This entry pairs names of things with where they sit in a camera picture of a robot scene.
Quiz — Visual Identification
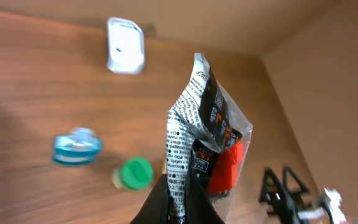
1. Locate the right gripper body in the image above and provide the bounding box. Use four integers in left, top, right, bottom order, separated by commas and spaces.
265, 190, 331, 224

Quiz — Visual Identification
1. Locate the clear bag with printed card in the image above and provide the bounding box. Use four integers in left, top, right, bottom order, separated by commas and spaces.
163, 53, 253, 223

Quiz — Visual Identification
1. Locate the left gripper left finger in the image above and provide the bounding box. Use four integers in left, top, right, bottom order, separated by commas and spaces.
130, 174, 169, 224

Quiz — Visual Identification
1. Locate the white barcode scanner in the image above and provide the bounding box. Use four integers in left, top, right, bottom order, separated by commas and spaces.
106, 17, 145, 75

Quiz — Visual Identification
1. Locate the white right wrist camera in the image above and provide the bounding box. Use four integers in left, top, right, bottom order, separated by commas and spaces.
296, 187, 347, 224

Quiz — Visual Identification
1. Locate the green lid jar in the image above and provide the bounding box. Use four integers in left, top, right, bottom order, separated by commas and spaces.
111, 157, 154, 190

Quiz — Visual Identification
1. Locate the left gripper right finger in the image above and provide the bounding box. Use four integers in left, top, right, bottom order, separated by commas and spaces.
185, 172, 224, 224

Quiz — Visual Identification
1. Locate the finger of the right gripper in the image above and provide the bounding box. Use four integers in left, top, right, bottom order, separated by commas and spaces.
283, 166, 310, 194
259, 168, 287, 215

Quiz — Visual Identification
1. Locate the blue mouthwash bottle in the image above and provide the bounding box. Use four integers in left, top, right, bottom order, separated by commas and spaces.
52, 127, 103, 167

